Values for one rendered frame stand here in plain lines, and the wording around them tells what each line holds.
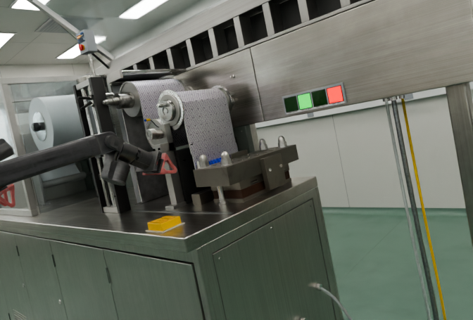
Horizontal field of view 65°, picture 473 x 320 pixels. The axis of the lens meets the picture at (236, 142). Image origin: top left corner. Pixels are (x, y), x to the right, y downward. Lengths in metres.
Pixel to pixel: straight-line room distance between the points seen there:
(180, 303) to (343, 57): 0.91
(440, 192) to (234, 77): 2.60
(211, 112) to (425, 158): 2.61
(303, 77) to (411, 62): 0.36
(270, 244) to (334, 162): 2.88
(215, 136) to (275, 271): 0.53
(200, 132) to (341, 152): 2.77
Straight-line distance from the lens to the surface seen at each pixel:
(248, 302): 1.17
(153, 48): 1.98
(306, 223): 1.39
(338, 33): 1.31
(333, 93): 1.31
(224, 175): 1.17
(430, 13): 1.22
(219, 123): 1.43
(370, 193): 3.97
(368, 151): 3.87
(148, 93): 1.55
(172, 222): 1.10
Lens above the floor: 1.16
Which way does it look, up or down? 3 degrees down
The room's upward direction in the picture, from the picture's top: 11 degrees counter-clockwise
